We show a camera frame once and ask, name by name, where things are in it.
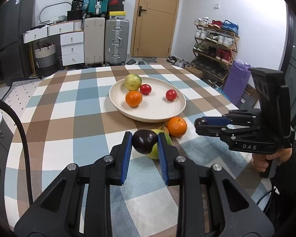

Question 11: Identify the brown longan upper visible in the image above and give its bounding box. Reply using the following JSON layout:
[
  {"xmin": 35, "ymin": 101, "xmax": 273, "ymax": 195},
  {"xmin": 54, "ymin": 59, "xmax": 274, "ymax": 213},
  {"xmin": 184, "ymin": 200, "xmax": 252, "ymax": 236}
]
[{"xmin": 159, "ymin": 125, "xmax": 169, "ymax": 135}]

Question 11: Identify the red cherry tomato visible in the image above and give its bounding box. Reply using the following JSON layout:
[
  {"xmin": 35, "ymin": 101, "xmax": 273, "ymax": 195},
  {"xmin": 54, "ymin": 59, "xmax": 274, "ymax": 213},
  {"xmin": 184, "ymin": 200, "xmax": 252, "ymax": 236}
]
[
  {"xmin": 166, "ymin": 89, "xmax": 177, "ymax": 102},
  {"xmin": 140, "ymin": 84, "xmax": 152, "ymax": 95}
]

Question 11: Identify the black cable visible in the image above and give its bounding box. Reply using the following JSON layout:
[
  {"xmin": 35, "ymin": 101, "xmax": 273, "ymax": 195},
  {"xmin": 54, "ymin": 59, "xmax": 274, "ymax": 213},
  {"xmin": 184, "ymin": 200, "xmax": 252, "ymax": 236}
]
[{"xmin": 0, "ymin": 94, "xmax": 35, "ymax": 207}]

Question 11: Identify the person's right hand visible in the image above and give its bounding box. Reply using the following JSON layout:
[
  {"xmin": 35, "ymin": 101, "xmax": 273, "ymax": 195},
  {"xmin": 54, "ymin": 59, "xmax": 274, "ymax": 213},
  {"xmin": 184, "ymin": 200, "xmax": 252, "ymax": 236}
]
[{"xmin": 252, "ymin": 147, "xmax": 292, "ymax": 172}]

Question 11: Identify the silver suitcase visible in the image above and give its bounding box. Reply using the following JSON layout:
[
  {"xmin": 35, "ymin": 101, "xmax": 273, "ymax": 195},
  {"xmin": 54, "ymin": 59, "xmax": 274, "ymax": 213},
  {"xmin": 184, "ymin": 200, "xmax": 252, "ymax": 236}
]
[{"xmin": 104, "ymin": 19, "xmax": 129, "ymax": 66}]

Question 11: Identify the large green-yellow fruit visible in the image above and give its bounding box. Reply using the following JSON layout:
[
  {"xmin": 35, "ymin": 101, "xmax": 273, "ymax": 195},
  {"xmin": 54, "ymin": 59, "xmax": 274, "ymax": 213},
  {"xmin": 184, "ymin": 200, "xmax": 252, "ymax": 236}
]
[{"xmin": 147, "ymin": 128, "xmax": 173, "ymax": 160}]

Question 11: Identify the dark plum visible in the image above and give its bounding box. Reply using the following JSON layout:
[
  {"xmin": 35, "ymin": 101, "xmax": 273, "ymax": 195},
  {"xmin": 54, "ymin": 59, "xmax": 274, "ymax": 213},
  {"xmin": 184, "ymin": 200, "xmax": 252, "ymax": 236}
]
[
  {"xmin": 132, "ymin": 130, "xmax": 158, "ymax": 155},
  {"xmin": 194, "ymin": 118, "xmax": 209, "ymax": 128}
]

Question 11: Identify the large orange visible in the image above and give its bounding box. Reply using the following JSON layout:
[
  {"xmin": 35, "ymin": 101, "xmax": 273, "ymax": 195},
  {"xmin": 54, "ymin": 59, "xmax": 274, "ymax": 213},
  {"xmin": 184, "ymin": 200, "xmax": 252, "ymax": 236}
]
[{"xmin": 167, "ymin": 117, "xmax": 188, "ymax": 137}]

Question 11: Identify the small yellow-green fruit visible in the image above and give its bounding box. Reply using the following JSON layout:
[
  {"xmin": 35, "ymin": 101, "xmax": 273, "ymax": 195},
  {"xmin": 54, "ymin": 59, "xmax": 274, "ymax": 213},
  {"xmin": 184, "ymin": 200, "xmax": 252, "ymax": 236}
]
[{"xmin": 124, "ymin": 74, "xmax": 142, "ymax": 91}]

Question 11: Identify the wicker laundry basket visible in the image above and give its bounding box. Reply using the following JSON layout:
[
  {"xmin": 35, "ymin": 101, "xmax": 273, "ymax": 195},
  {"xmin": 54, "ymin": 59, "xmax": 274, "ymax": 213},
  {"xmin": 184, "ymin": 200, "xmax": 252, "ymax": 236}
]
[{"xmin": 34, "ymin": 43, "xmax": 58, "ymax": 76}]

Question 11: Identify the wooden door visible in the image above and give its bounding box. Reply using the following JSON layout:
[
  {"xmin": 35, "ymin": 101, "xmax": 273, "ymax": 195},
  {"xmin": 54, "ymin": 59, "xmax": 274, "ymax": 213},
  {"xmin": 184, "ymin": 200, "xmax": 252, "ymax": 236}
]
[{"xmin": 131, "ymin": 0, "xmax": 179, "ymax": 58}]

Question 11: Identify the beige suitcase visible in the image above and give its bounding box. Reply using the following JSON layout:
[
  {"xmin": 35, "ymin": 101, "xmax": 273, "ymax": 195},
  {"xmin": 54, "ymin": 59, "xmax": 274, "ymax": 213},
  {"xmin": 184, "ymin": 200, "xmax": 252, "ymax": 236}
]
[{"xmin": 84, "ymin": 18, "xmax": 105, "ymax": 65}]

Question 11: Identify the small orange on plate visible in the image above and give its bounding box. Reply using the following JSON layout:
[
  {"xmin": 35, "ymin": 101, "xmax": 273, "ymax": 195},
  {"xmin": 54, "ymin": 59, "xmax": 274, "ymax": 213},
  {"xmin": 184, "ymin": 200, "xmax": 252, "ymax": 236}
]
[{"xmin": 125, "ymin": 90, "xmax": 143, "ymax": 108}]

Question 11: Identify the purple bag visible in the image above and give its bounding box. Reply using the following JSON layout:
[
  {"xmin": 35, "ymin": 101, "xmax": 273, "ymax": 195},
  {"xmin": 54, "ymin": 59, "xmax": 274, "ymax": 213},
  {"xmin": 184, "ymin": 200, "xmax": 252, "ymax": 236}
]
[{"xmin": 223, "ymin": 59, "xmax": 251, "ymax": 105}]

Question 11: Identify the wooden shoe rack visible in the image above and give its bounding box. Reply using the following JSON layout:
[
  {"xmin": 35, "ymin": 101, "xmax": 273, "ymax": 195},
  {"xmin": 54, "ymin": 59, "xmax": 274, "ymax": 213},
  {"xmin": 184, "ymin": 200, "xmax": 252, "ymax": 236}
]
[{"xmin": 191, "ymin": 17, "xmax": 240, "ymax": 87}]

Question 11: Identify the black refrigerator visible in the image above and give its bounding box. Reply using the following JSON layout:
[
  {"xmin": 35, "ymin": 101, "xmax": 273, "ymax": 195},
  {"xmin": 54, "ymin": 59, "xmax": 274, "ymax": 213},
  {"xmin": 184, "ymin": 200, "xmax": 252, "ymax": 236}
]
[{"xmin": 0, "ymin": 0, "xmax": 34, "ymax": 86}]

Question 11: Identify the cream round plate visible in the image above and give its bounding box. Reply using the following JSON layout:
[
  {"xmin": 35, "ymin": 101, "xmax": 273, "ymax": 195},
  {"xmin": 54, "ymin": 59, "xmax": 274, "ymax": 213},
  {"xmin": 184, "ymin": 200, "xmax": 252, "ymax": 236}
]
[{"xmin": 109, "ymin": 77, "xmax": 186, "ymax": 122}]

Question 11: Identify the white drawer cabinet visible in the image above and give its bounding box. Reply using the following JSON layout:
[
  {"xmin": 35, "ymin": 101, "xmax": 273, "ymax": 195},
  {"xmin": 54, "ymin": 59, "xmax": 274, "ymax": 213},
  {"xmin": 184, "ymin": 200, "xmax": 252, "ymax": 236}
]
[{"xmin": 23, "ymin": 20, "xmax": 85, "ymax": 66}]

